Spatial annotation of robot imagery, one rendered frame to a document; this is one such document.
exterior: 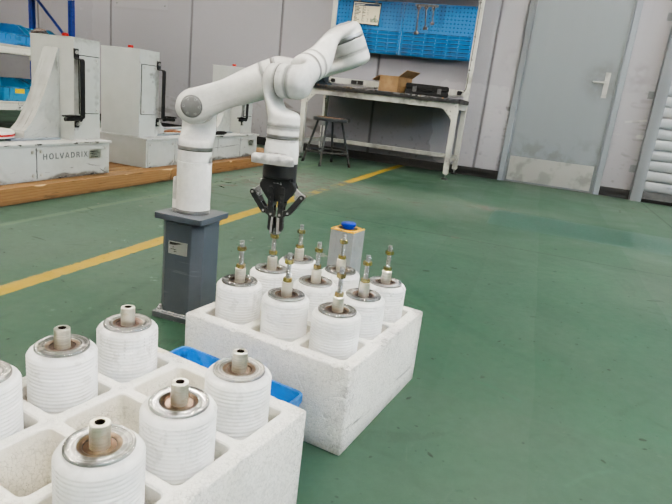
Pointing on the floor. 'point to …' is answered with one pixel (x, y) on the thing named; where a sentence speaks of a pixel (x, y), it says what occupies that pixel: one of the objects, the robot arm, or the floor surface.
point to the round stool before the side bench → (325, 137)
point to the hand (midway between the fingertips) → (275, 224)
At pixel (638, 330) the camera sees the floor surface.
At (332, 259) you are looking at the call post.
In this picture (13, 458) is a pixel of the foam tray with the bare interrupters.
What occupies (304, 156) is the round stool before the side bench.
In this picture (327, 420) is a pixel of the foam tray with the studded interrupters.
